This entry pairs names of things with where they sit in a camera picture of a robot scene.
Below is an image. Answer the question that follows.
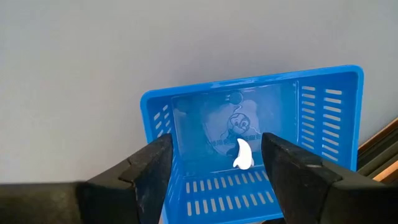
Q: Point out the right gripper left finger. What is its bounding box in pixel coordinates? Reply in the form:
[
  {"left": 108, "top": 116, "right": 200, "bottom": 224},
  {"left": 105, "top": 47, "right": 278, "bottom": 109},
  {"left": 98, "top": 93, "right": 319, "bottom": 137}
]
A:
[{"left": 0, "top": 133, "right": 174, "bottom": 224}]

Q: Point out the grey-blue table mat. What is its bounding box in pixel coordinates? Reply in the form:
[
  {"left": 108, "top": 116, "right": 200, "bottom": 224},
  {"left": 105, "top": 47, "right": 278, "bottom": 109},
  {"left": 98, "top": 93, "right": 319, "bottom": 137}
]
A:
[{"left": 0, "top": 0, "right": 398, "bottom": 224}]

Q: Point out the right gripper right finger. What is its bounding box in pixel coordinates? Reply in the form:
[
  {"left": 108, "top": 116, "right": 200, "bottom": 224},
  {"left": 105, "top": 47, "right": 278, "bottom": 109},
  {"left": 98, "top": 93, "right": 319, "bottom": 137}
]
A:
[{"left": 262, "top": 133, "right": 398, "bottom": 224}]

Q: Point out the blue plastic basket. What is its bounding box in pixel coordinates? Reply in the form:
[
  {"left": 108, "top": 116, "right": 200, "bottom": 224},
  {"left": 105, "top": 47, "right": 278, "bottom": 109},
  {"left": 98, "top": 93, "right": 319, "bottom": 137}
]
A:
[{"left": 139, "top": 64, "right": 364, "bottom": 224}]

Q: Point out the small white ghost figure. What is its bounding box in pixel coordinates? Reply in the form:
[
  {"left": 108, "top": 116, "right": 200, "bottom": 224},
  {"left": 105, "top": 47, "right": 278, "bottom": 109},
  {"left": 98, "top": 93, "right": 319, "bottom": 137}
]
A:
[{"left": 232, "top": 138, "right": 255, "bottom": 170}]

